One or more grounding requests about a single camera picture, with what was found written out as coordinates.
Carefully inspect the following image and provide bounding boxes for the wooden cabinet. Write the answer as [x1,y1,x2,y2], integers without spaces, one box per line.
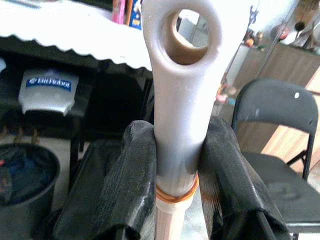
[234,42,320,173]

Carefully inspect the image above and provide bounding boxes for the black plastic waste bin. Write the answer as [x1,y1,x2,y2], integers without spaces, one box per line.
[0,142,61,240]

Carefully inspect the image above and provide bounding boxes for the black folding chair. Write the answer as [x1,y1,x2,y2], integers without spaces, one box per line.
[231,79,320,240]

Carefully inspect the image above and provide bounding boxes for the white lace tablecloth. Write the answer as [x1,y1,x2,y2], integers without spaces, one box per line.
[0,0,154,72]

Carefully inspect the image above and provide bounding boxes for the orange rubber band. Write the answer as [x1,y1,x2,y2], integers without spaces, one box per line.
[155,174,200,204]

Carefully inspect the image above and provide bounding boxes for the pink box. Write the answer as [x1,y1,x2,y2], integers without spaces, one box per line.
[111,0,126,25]

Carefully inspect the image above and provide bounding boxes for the beige broom purple bristles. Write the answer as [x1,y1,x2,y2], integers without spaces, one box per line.
[140,0,223,240]

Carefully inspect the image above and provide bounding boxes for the pink plush toy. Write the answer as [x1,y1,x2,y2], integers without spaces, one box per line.
[215,92,229,105]

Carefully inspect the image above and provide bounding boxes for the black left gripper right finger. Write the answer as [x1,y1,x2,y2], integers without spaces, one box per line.
[198,116,292,240]

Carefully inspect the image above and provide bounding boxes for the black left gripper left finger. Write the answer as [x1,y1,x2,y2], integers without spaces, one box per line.
[52,119,158,240]

